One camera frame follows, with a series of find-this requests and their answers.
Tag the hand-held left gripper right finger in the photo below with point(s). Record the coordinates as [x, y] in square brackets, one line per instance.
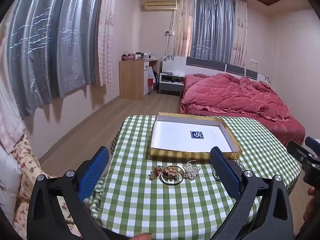
[225, 166]

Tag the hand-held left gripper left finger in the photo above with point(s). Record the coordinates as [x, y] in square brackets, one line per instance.
[93, 170]

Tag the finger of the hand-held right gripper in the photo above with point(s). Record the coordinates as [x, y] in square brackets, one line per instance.
[300, 153]
[313, 145]

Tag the pearl earring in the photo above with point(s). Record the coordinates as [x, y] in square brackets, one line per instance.
[240, 164]

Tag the pearl cluster hair clip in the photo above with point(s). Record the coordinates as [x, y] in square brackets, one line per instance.
[191, 170]

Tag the gold-edged white box lid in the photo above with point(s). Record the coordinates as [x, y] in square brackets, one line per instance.
[185, 135]

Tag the red and gold brooch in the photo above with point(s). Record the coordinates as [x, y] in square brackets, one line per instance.
[172, 173]

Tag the gold bangle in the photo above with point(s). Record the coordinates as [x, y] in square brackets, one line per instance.
[172, 183]

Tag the small red flower brooch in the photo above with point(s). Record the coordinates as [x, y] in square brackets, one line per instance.
[155, 172]

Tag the person's right hand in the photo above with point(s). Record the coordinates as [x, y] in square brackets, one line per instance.
[312, 208]

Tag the person's left hand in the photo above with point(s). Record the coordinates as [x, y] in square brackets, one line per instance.
[143, 236]

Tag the bed with red sheet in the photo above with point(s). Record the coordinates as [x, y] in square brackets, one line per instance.
[287, 127]

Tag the green checkered tablecloth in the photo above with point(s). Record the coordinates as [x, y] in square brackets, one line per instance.
[150, 205]

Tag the floral printed bedding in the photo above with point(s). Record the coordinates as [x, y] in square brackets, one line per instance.
[25, 170]

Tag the red duvet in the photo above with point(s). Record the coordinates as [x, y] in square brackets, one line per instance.
[232, 95]

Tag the white pillow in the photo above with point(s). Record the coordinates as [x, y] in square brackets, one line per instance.
[8, 187]

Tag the wooden desk cabinet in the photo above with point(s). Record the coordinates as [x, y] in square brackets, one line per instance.
[131, 80]

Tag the white nightstand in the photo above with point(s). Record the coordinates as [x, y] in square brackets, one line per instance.
[168, 85]

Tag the pink floral curtain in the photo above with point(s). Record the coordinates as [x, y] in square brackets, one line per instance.
[107, 35]
[239, 35]
[182, 22]
[8, 110]

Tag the red and white bag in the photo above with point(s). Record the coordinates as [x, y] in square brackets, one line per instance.
[150, 81]

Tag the white and grey headboard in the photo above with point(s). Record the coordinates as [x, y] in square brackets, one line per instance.
[200, 63]

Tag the pink basket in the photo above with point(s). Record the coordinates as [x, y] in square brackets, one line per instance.
[127, 57]

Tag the row of cosmetic jars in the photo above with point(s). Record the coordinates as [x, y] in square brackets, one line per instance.
[140, 56]

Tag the large silver-grey curtain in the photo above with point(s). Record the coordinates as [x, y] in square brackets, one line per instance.
[57, 42]

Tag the silver-grey window curtain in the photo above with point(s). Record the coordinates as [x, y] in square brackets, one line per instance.
[212, 27]

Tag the air conditioner pipe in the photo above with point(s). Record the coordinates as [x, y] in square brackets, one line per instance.
[172, 20]

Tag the wall air conditioner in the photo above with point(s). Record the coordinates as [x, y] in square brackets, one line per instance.
[159, 5]

